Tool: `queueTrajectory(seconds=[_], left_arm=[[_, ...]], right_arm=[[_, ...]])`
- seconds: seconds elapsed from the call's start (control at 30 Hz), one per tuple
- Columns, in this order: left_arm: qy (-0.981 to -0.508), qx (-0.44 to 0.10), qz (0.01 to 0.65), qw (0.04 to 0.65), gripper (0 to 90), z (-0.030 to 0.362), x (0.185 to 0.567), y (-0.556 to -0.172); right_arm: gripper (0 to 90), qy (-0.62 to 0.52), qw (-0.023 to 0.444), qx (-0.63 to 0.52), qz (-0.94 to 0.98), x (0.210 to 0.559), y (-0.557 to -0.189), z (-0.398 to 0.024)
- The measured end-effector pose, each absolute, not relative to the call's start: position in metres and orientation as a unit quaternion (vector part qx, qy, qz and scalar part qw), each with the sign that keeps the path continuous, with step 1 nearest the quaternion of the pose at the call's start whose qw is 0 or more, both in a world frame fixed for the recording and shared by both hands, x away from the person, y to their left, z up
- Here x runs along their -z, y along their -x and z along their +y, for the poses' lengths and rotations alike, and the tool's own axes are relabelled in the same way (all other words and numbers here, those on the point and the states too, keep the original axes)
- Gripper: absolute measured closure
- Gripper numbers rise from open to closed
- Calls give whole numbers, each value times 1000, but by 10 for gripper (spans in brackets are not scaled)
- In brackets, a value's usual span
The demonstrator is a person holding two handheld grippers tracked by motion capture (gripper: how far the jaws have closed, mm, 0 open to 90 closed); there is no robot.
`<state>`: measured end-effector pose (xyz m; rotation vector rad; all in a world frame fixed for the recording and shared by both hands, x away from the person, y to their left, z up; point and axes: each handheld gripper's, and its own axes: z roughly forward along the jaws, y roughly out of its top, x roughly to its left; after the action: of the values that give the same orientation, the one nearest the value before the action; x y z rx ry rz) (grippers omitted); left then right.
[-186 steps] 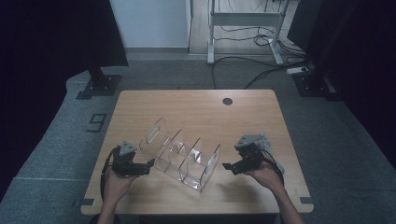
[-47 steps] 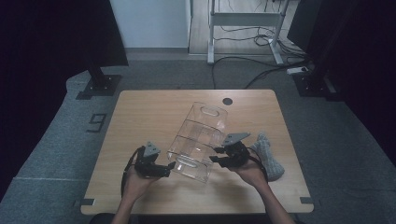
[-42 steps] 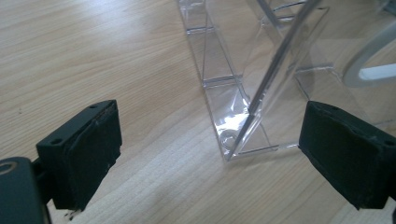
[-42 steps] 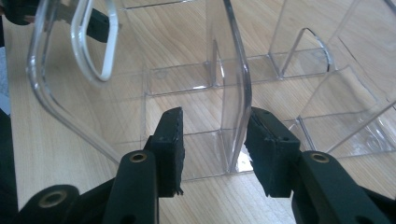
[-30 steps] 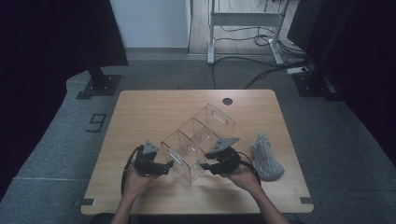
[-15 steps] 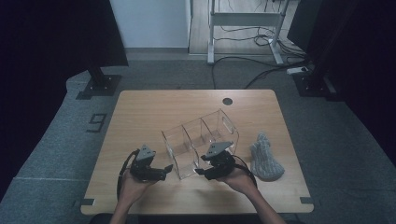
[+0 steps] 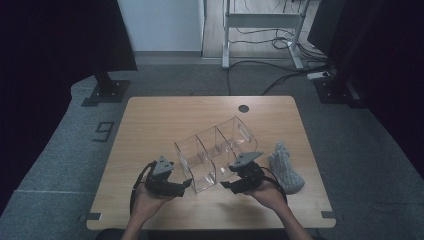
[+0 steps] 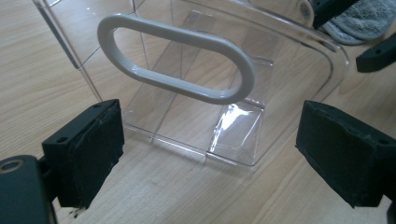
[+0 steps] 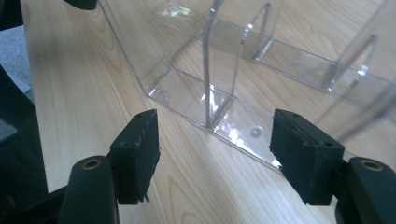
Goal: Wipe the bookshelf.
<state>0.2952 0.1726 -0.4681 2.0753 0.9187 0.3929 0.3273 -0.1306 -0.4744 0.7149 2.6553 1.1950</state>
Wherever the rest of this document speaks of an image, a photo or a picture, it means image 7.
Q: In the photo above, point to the clear plastic organizer box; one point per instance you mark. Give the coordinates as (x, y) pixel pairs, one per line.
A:
(213, 153)

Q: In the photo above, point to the black stand with square base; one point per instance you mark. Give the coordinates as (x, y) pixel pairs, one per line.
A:
(336, 91)
(108, 90)

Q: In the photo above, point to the white metal desk frame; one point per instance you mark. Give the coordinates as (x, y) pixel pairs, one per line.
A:
(260, 20)

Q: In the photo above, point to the white power strip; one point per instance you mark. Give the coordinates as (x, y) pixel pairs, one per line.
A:
(318, 75)

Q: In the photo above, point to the grey cloth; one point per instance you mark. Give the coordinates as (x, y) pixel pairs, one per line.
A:
(286, 170)

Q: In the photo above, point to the person's left hand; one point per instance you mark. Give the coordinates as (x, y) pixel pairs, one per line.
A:
(146, 205)

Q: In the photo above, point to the black curtain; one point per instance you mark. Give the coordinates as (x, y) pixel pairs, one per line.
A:
(50, 66)
(383, 50)

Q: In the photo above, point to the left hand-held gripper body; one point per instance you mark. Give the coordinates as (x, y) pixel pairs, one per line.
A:
(160, 180)

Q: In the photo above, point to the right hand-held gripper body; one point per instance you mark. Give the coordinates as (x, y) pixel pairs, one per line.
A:
(250, 175)

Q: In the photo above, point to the person's right hand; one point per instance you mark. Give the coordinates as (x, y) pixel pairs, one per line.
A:
(270, 198)

